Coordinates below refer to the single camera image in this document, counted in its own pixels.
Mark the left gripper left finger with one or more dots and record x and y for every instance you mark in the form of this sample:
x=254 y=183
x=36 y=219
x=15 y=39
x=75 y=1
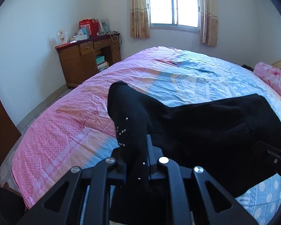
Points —
x=81 y=196

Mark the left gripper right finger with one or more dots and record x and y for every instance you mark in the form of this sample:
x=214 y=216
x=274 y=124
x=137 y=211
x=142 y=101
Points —
x=193 y=196

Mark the black pants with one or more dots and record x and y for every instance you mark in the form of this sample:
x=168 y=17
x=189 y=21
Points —
x=222 y=136

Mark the pink folded blanket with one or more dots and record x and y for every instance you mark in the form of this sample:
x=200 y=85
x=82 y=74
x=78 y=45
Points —
x=270 y=75

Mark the blue pink bed sheet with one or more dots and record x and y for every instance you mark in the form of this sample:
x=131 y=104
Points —
x=78 y=131

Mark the wooden desk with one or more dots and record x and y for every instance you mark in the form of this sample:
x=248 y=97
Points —
x=79 y=59

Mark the teal box under desk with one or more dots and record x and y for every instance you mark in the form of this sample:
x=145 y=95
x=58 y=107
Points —
x=100 y=59

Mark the right beige curtain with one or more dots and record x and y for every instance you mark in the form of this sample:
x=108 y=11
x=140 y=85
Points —
x=208 y=23

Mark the beige curtain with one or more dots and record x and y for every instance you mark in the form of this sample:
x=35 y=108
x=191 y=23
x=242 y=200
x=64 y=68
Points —
x=139 y=20
x=208 y=23

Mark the white floral kettle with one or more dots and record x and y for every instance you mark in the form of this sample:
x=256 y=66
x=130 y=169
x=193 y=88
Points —
x=62 y=37

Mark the red gift bag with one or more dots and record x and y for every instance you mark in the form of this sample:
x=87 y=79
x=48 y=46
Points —
x=90 y=25

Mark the window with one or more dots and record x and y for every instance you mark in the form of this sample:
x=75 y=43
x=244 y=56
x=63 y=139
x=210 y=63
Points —
x=174 y=14

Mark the left beige curtain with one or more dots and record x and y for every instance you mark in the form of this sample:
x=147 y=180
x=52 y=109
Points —
x=139 y=20

